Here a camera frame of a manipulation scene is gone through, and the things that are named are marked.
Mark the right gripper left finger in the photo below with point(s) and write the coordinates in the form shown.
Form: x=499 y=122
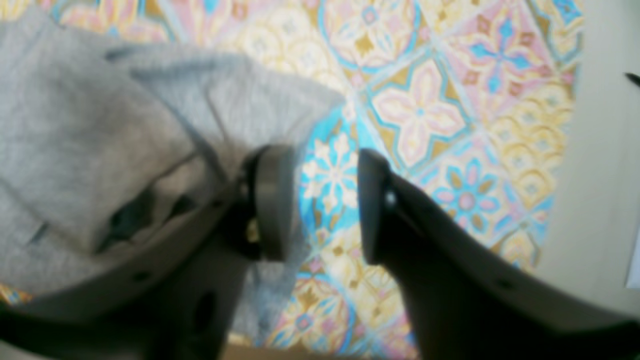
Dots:
x=175 y=300

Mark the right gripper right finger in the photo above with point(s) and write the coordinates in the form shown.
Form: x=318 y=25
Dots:
x=464 y=302

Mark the grey T-shirt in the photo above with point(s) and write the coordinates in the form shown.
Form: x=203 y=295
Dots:
x=103 y=140

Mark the patterned tablecloth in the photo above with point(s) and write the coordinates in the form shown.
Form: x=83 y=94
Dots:
x=469 y=98

